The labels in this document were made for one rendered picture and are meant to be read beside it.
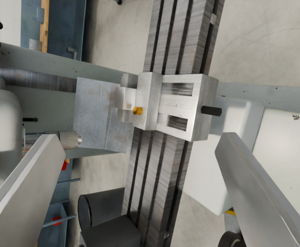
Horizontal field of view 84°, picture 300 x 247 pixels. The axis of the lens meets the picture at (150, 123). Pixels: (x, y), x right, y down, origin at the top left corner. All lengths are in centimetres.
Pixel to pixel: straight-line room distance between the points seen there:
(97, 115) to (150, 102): 42
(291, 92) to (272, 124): 58
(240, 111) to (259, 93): 70
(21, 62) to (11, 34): 388
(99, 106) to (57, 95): 17
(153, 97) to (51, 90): 48
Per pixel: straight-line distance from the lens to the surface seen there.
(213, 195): 56
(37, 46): 413
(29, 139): 43
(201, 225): 182
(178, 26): 58
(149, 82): 44
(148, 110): 43
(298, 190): 61
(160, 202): 61
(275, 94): 117
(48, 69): 80
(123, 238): 72
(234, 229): 115
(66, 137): 44
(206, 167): 55
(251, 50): 151
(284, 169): 60
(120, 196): 247
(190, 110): 39
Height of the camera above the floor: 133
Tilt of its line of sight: 40 degrees down
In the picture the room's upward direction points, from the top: 89 degrees counter-clockwise
